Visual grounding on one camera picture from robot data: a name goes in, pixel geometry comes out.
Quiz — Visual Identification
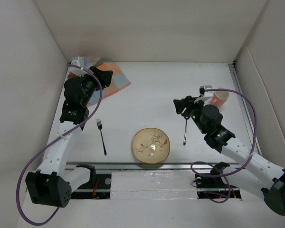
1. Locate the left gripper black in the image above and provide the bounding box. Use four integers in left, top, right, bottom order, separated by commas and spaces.
76, 66, 112, 107

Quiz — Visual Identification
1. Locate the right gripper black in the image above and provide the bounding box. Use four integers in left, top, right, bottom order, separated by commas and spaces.
173, 95, 207, 134

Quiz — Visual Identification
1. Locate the black metal spoon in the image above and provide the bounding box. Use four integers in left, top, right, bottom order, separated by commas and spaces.
183, 116, 189, 146

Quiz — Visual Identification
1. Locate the checkered orange blue cloth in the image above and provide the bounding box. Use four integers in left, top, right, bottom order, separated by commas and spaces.
82, 56, 131, 106

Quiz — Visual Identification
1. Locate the pink cup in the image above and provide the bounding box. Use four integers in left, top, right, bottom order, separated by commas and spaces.
210, 89, 229, 107

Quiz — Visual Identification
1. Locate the black metal fork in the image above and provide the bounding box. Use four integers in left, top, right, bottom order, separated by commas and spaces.
96, 119, 107, 156

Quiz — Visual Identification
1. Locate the beige bird pattern plate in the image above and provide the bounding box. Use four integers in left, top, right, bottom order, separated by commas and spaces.
132, 128, 171, 164

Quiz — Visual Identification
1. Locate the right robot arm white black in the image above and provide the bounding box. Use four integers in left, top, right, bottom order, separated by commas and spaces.
173, 96, 285, 216

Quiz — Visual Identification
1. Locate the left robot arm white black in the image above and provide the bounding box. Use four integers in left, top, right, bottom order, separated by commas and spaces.
25, 66, 113, 208

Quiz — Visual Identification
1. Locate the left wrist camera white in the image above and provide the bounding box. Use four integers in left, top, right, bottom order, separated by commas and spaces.
69, 57, 86, 76

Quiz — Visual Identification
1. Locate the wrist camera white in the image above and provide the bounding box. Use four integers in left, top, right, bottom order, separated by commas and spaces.
69, 57, 86, 76
199, 85, 213, 102

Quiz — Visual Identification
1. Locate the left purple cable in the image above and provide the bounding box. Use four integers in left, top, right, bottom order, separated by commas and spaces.
16, 63, 105, 226

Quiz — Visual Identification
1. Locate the purple cable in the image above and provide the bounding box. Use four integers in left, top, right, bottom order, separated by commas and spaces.
16, 63, 105, 226
190, 88, 257, 203

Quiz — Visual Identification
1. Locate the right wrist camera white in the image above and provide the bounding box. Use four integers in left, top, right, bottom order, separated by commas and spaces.
199, 85, 213, 102

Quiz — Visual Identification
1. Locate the aluminium rail right side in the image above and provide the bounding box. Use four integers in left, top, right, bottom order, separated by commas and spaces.
228, 64, 254, 146

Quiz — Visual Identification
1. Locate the aluminium rail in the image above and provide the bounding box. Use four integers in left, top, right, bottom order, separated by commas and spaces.
64, 161, 243, 171
228, 64, 254, 146

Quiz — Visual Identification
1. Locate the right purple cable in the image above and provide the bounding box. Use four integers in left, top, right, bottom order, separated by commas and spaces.
190, 88, 257, 203

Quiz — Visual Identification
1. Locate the aluminium rail front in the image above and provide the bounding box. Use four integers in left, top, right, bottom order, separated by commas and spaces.
64, 161, 243, 171

